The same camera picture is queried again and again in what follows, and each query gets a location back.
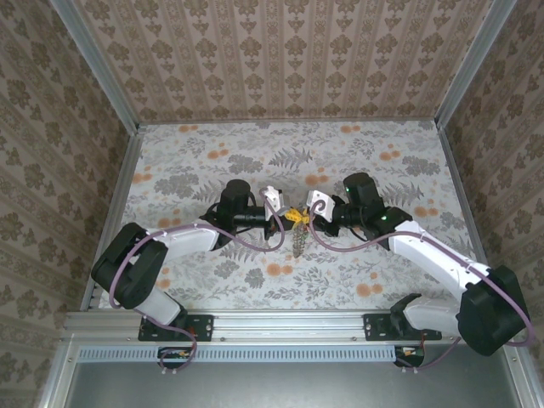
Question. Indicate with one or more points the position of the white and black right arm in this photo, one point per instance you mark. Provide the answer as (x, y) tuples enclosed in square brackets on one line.
[(438, 259)]

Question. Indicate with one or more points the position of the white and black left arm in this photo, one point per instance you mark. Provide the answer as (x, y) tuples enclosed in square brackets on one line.
[(178, 240)]

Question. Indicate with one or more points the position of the grey metal shelf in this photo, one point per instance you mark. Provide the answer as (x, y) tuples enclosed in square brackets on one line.
[(276, 387)]

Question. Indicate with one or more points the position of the black wiring connector box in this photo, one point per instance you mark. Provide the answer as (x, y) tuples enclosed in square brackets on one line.
[(174, 357), (410, 355)]

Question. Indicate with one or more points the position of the aluminium side rail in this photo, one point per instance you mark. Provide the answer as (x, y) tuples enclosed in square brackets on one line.
[(127, 178), (459, 178)]

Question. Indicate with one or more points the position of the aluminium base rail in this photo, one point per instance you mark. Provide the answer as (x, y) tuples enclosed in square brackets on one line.
[(289, 327)]

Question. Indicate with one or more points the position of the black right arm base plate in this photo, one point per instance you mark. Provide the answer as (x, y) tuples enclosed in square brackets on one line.
[(376, 327)]

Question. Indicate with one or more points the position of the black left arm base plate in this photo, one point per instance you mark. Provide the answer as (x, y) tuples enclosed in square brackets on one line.
[(200, 327)]

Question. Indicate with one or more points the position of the aluminium corner post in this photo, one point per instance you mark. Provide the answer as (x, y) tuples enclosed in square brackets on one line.
[(472, 64), (93, 59)]

